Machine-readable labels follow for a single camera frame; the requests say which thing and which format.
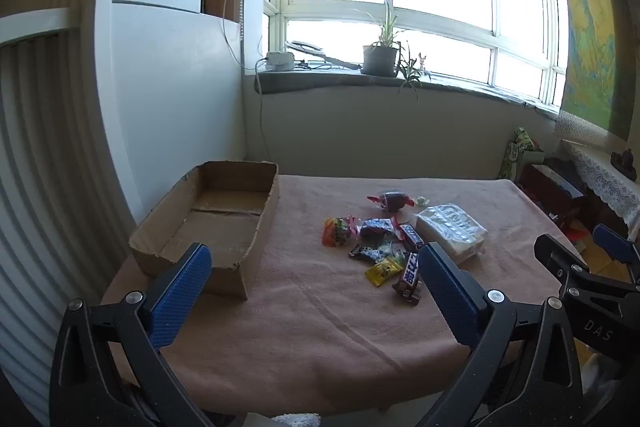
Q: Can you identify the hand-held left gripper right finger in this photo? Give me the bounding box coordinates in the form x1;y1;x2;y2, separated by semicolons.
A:
415;242;586;427

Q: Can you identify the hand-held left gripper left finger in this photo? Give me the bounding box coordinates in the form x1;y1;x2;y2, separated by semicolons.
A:
49;243;216;427

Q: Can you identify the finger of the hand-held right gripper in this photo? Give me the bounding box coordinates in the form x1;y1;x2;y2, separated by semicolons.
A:
592;224;640;288
533;233;640;303

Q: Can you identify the large brown chocolate bar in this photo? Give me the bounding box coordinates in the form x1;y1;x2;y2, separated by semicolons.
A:
391;253;426;305

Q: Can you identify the white soft packet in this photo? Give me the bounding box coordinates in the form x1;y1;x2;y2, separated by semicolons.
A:
414;203;489;264

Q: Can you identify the small brown chocolate bar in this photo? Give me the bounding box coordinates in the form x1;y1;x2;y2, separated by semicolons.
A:
398;223;427;254

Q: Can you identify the yellow candy packet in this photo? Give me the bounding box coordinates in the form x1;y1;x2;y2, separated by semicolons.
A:
364;256;406;288

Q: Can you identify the cardboard box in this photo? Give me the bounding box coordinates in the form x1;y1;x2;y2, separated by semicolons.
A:
129;161;280;302

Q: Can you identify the small black snack packet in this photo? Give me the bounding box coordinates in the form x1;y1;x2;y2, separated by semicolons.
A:
348;244;383;264

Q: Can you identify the round cookie red-edged packet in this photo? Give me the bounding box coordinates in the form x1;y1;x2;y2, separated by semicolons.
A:
350;216;408;244

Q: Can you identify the dark cake clear packet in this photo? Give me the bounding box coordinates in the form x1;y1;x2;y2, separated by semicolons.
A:
366;189;415;212

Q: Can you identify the orange green snack packet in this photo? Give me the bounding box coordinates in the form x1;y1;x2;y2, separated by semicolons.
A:
322;216;358;249

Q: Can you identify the dark red wooden cabinet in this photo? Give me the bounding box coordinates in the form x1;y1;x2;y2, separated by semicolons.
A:
517;159;588;230

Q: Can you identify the white lace cloth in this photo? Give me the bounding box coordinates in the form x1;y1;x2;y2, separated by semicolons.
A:
557;139;640;233

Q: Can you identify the dark small ornament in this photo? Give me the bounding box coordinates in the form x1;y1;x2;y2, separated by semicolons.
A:
611;148;638;180

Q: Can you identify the green patterned bag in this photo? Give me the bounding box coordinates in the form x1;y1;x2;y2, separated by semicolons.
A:
497;127;543;180

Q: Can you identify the pink table blanket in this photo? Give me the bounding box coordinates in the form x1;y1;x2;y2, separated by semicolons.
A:
100;174;588;420

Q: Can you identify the white ribbed panel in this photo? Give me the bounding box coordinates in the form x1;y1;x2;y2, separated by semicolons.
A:
0;7;136;408

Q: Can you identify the white cabinet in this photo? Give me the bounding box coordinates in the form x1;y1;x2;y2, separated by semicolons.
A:
95;0;246;228

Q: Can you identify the spider plant in grey pot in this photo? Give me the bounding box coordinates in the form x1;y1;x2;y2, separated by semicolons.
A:
352;2;433;100

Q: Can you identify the black flat gadget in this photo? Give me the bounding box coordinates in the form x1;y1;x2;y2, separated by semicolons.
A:
286;39;361;70

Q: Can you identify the yellow green wall tapestry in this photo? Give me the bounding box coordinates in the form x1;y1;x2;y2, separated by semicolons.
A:
542;0;640;140

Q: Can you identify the white window frame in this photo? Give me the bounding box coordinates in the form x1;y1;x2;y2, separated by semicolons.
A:
262;0;568;108

